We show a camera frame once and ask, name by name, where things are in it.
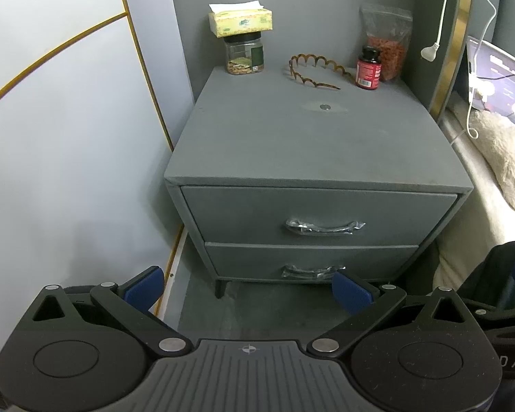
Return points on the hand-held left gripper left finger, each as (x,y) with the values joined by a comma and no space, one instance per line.
(143,290)

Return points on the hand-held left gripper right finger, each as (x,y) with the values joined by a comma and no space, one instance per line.
(349,294)

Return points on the grey nightstand drawer, small front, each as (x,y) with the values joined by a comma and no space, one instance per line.
(240,261)

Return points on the bed with beige sheet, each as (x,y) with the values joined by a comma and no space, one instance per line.
(472,206)

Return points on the grey fabric nightstand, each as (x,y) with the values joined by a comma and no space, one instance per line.
(283,146)

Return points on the cream fluffy blanket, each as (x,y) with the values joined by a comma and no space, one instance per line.
(506,158)

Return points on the brown scalloped headband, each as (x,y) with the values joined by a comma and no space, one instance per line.
(326,86)

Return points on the red supplement bottle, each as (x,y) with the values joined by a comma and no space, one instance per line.
(367,73)

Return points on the clear bag of red berries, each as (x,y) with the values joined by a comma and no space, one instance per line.
(390,51)

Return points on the clear jar with black lid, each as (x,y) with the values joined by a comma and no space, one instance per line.
(243,55)

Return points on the open laptop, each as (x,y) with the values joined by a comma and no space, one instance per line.
(502,77)

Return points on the yellow tissue box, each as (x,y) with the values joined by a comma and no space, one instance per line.
(240,23)

